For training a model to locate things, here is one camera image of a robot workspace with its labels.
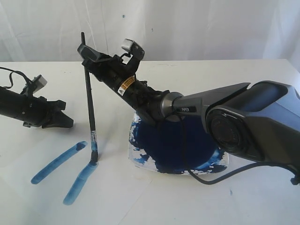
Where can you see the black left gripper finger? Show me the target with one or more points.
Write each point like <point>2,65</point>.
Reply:
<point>58,120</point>
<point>55,107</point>

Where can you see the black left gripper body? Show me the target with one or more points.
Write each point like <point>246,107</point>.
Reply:
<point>34,111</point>

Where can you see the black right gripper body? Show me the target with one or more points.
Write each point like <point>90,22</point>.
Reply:
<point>115,74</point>

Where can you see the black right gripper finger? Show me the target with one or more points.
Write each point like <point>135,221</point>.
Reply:
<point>92,67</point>
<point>88,53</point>

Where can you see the black paintbrush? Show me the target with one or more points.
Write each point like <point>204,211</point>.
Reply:
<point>93,134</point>

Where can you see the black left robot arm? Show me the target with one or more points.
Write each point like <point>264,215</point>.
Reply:
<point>9,103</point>

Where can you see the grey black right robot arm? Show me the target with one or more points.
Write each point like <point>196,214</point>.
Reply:
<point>259,122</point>

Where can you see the white paper sheet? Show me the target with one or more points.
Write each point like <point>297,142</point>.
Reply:
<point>108,193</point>

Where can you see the white backdrop cloth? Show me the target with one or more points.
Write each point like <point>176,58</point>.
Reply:
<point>49,30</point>

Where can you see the white square paint dish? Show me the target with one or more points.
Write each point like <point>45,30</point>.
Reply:
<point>162,149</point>

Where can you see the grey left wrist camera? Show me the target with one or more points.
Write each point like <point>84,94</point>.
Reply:
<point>37,83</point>

